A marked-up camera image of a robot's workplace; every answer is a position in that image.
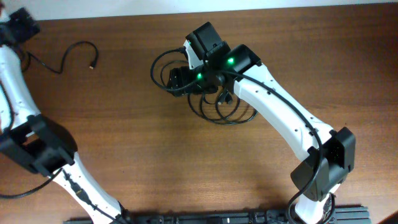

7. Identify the black cable with gold plug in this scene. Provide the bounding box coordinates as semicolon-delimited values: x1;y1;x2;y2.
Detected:
18;40;100;75

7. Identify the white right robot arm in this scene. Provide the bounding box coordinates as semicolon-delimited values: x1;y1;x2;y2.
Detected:
162;41;356;223

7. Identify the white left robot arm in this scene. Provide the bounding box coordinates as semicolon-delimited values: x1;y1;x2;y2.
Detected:
1;7;133;223

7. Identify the black coiled cable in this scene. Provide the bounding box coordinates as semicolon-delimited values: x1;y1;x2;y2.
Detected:
187;88;259;126

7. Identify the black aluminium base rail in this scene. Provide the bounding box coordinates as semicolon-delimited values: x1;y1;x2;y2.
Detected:
63;205;371;224

